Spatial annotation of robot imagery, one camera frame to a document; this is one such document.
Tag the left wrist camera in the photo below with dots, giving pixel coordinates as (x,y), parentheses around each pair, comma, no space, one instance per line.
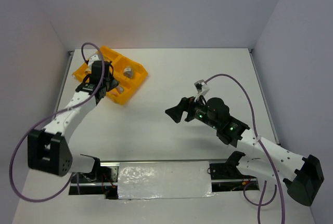
(91,60)

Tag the silver foil covered plate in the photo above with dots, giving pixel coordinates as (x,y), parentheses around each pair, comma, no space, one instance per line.
(164,180)

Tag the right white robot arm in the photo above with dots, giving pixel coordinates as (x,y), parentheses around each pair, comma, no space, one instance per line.
(263,159)

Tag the jar of paper clips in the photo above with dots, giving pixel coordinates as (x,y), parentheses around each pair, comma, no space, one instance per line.
(128,72)

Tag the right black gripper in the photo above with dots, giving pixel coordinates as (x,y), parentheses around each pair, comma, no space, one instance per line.
(176,113)

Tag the pink highlighter pen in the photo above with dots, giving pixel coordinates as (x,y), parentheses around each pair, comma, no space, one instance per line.
(120,89)

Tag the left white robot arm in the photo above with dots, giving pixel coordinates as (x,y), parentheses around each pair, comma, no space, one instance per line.
(48,149)

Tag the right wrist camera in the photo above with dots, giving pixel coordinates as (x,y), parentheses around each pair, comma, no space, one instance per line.
(202,89)

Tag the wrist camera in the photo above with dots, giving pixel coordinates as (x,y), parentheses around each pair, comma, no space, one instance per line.
(202,89)
(91,60)

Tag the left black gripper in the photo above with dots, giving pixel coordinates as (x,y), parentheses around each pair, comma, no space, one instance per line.
(114,83)

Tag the clear tape roll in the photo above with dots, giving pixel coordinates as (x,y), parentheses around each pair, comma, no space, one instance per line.
(87,71)

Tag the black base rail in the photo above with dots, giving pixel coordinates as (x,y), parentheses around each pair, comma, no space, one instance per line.
(106,186)

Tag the yellow compartment tray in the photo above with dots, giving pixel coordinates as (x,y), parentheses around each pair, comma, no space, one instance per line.
(119,62)

